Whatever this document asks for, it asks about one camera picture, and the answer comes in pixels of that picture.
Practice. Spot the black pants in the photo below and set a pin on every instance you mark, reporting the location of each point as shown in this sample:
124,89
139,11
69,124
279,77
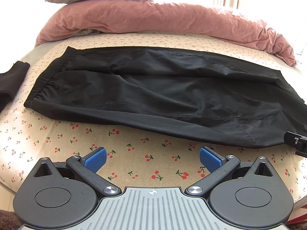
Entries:
188,94

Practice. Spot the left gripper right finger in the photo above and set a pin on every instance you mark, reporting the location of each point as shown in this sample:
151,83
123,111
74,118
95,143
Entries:
221,169

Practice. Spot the pink duvet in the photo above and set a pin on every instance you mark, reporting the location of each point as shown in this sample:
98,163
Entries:
129,16

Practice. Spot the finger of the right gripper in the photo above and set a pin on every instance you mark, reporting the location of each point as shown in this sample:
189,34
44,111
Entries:
297,141

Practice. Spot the black garment at bed edge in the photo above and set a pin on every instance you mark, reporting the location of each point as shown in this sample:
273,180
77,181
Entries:
11,82

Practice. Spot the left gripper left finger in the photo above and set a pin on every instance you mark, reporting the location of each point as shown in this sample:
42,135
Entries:
84,169

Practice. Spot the cherry print bed sheet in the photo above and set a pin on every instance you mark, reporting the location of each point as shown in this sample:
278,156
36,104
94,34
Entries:
134,157

